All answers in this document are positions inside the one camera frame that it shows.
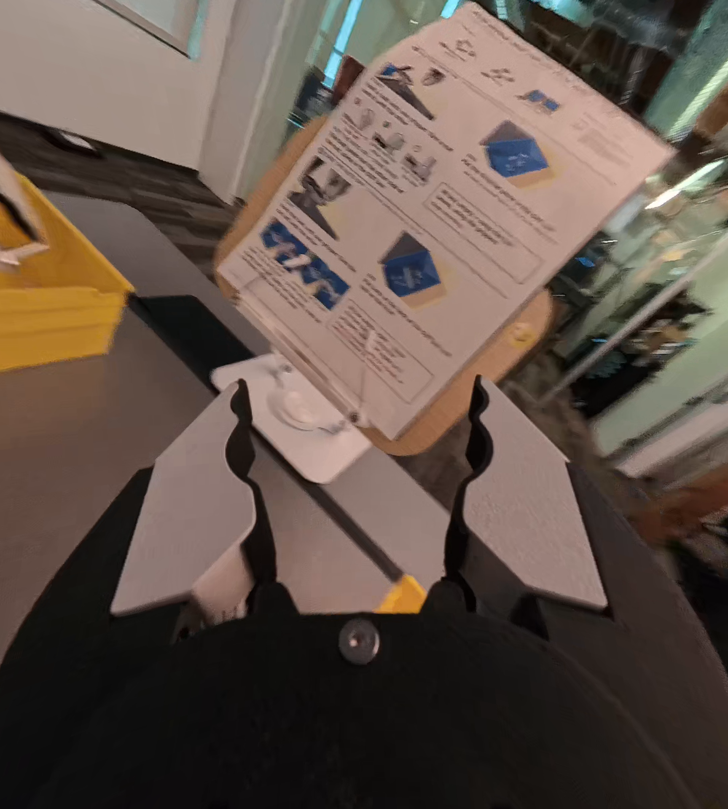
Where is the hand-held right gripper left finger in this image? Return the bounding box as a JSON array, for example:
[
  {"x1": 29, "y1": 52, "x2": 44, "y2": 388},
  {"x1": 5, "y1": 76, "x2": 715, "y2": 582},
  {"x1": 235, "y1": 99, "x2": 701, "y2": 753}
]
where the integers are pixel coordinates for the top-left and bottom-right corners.
[{"x1": 111, "y1": 379, "x2": 279, "y2": 624}]

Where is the yellow divided plastic bin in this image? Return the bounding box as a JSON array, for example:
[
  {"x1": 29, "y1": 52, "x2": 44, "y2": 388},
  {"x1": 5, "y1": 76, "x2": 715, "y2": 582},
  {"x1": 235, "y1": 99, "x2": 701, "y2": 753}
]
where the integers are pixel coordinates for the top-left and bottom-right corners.
[{"x1": 0, "y1": 171, "x2": 136, "y2": 380}]

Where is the black wall outlet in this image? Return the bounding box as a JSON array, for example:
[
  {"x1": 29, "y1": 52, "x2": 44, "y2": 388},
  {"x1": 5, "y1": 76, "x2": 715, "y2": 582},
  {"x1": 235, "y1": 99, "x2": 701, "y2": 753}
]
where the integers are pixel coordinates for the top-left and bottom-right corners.
[{"x1": 53, "y1": 128, "x2": 100, "y2": 157}]

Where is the white stand base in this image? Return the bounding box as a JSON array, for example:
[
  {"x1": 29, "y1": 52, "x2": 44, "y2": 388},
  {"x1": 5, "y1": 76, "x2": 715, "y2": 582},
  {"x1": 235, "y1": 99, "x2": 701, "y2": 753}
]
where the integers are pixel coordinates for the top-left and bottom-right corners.
[{"x1": 211, "y1": 353, "x2": 374, "y2": 486}]

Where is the glass partition door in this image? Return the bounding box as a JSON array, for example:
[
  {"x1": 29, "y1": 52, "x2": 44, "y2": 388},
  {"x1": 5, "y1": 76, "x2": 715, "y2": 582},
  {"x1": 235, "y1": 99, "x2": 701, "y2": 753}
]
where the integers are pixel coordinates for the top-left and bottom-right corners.
[{"x1": 553, "y1": 158, "x2": 728, "y2": 475}]

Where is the large paned window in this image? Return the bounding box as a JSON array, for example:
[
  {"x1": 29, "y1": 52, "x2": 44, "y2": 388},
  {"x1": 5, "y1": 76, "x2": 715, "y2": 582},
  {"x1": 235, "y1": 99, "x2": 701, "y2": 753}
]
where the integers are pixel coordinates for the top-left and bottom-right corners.
[{"x1": 94, "y1": 0, "x2": 214, "y2": 61}]

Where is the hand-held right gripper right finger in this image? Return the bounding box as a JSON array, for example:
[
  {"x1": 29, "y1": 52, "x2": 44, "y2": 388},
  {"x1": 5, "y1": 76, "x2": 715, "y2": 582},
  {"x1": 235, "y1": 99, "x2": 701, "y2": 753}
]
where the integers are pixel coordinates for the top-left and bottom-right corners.
[{"x1": 441, "y1": 374, "x2": 610, "y2": 613}]

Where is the printed instruction sheet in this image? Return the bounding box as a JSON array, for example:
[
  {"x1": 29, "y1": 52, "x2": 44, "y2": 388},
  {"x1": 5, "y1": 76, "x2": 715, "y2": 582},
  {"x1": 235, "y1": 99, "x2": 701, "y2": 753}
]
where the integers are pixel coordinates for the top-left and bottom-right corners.
[{"x1": 215, "y1": 3, "x2": 677, "y2": 440}]

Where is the black flat pad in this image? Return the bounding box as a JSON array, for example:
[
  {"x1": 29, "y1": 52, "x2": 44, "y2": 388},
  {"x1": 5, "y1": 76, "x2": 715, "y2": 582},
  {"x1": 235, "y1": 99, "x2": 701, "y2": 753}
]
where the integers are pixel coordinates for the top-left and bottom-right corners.
[{"x1": 129, "y1": 292, "x2": 270, "y2": 393}]

